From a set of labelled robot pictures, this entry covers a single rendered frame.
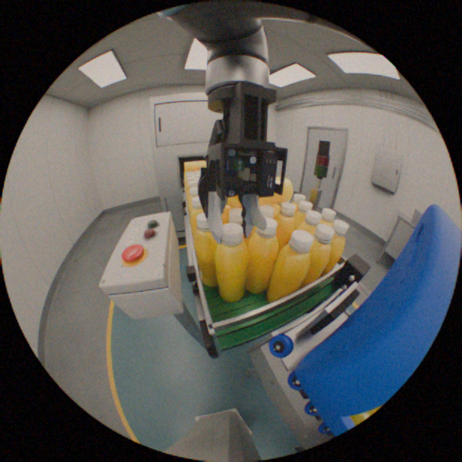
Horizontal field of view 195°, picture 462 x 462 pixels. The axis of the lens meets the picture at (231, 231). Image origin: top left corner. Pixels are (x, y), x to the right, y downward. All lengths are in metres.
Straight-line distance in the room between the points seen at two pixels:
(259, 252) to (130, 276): 0.22
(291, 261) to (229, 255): 0.11
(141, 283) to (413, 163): 3.67
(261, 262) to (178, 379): 1.16
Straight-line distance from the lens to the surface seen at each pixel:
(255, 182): 0.15
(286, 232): 0.37
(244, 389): 1.24
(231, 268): 0.25
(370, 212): 3.61
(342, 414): 0.16
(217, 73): 0.17
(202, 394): 1.26
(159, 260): 0.19
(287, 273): 0.26
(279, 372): 0.31
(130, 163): 4.33
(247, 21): 0.17
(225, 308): 0.35
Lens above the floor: 1.22
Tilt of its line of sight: 33 degrees down
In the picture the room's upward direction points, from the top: straight up
